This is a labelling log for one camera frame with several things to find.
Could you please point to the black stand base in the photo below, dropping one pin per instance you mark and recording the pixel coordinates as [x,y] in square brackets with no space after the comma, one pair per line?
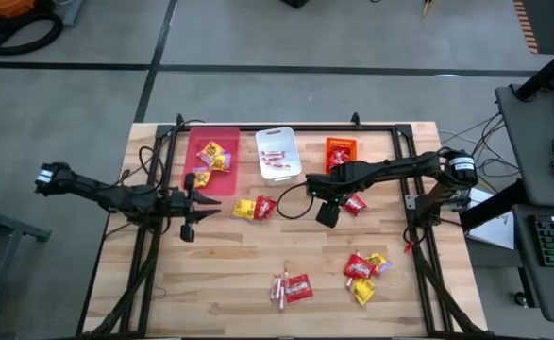
[295,3]

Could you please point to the black caster wheel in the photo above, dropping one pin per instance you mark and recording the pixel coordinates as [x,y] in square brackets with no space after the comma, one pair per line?
[522,299]

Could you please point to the black diagonal pole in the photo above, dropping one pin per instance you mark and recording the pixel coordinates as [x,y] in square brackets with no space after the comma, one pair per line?
[545,71]

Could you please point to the grey desk top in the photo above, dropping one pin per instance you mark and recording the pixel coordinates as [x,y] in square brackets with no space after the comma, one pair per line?
[526,141]

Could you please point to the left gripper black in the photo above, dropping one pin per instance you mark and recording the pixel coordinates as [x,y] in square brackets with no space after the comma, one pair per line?
[182,210]

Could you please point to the black metal table frame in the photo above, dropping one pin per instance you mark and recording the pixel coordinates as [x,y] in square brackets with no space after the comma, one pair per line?
[314,128]

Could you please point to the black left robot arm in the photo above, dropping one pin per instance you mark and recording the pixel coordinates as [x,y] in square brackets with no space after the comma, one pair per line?
[97,196]

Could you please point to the silver mounting bracket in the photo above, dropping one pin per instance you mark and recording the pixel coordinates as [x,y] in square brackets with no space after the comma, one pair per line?
[411,202]

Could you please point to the white plastic bin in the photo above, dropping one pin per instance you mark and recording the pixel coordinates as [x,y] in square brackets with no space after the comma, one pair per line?
[279,139]

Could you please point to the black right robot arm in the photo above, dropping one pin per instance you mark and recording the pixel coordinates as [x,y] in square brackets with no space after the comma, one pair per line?
[399,167]

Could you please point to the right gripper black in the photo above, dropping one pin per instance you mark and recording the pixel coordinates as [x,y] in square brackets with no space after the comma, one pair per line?
[328,186]

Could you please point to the orange shop vacuum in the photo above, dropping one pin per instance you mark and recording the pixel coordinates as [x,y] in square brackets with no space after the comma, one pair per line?
[3,7]

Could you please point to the small red clip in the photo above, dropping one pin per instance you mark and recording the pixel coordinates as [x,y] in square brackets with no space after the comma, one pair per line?
[408,246]

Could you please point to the pink translucent plastic bin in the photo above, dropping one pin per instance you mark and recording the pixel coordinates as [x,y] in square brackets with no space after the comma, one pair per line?
[220,184]

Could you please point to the black desk support beam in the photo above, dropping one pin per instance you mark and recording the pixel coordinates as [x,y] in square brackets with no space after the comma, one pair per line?
[493,205]

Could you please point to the orange plastic basket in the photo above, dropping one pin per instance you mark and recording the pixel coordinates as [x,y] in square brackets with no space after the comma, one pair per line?
[347,141]

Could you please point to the wooden stick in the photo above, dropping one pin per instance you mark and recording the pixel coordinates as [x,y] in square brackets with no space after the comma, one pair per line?
[427,7]

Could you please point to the grey keyboard shelf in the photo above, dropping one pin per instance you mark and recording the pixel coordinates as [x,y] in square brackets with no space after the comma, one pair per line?
[541,293]

